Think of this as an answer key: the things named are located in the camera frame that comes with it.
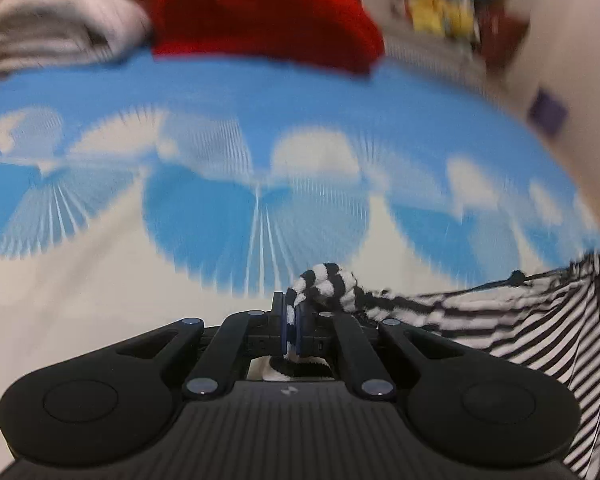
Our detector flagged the black white striped shirt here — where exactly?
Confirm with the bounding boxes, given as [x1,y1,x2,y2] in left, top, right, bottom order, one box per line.
[258,251,600,480]

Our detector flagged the folded white grey clothes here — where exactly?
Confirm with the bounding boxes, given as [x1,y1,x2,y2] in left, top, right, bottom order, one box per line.
[0,0,151,73]

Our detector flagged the purple box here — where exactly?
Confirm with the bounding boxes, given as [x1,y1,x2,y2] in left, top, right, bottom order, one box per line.
[528,88,568,138]

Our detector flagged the blue white patterned bedsheet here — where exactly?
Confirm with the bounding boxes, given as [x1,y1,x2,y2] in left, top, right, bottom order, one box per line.
[0,52,600,472]

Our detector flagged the dark red bag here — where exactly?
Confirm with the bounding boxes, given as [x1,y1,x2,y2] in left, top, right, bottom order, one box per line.
[478,6,530,72]

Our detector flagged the yellow plush toy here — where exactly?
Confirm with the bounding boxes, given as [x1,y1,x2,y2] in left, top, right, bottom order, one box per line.
[405,0,478,42]

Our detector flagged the red knitted sweater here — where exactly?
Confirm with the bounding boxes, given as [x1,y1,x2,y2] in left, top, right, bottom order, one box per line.
[149,0,385,74]

